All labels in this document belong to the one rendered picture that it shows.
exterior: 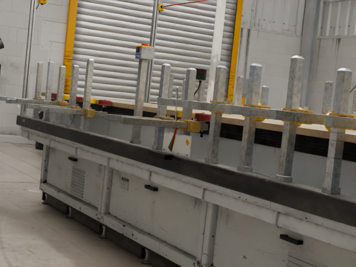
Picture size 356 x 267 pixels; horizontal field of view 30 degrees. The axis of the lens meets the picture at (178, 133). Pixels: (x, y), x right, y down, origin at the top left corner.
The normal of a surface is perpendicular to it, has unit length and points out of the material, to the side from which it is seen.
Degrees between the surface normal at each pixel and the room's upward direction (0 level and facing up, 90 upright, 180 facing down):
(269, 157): 90
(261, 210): 90
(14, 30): 90
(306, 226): 90
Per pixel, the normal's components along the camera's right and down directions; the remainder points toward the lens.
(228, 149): -0.87, -0.07
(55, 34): 0.49, 0.10
